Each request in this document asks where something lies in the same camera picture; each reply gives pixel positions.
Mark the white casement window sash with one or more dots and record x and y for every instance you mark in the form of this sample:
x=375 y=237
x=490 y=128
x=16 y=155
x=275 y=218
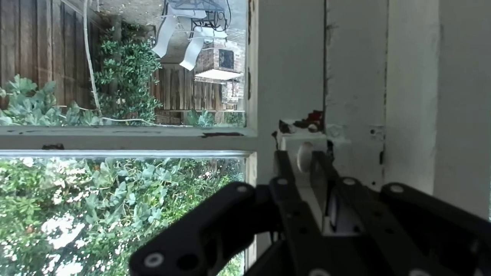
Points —
x=80 y=200

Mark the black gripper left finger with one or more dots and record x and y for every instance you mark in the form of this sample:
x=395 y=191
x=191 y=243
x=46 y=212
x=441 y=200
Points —
x=210 y=235

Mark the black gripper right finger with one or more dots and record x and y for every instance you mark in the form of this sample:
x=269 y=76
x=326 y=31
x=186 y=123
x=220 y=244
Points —
x=410 y=232

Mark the wooden backyard fence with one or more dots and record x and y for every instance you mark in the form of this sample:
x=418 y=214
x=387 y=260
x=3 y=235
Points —
x=123 y=63

